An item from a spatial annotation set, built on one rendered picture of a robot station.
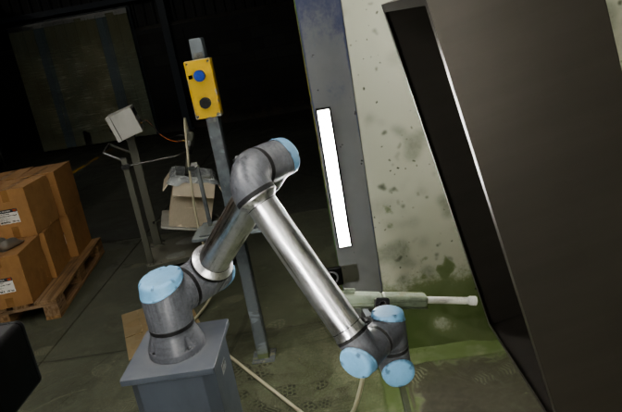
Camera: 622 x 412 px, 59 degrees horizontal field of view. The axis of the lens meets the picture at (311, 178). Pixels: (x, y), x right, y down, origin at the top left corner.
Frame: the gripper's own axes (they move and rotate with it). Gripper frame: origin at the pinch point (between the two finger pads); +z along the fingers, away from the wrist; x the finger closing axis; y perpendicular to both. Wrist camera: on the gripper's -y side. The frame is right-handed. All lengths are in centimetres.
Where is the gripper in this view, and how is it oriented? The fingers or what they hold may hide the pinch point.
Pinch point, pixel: (370, 305)
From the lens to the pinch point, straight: 192.0
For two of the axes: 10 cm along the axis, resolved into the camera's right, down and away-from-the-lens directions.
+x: 9.9, 0.3, 1.3
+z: -1.2, -2.5, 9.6
